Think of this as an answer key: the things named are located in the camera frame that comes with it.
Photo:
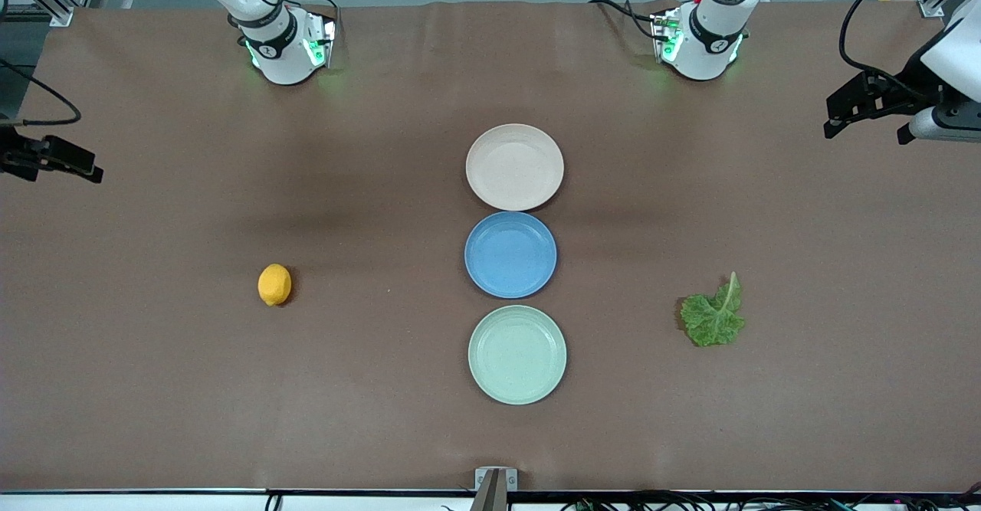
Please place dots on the white table edge strip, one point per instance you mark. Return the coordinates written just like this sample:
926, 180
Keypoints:
115, 502

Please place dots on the brown table cover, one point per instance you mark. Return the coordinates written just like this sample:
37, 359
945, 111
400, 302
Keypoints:
383, 388

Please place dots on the beige round plate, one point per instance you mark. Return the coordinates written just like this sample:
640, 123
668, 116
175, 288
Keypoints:
514, 166

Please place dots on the blue round plate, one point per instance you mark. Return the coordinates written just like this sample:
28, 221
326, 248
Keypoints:
510, 255

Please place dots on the green round plate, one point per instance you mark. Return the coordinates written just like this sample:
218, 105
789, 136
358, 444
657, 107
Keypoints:
517, 355

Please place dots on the green lettuce leaf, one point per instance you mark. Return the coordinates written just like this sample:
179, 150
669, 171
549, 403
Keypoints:
713, 319

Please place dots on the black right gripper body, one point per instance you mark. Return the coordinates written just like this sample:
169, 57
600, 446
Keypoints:
17, 152

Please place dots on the yellow lemon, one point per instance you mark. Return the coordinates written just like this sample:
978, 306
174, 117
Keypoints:
274, 285

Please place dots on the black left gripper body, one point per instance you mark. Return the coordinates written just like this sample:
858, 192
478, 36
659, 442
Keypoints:
904, 88

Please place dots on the grey metal camera bracket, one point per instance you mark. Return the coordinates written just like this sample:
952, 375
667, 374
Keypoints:
494, 488

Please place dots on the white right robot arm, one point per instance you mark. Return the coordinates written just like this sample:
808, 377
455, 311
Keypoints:
280, 51

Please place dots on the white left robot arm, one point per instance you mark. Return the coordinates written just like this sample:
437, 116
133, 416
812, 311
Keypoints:
709, 36

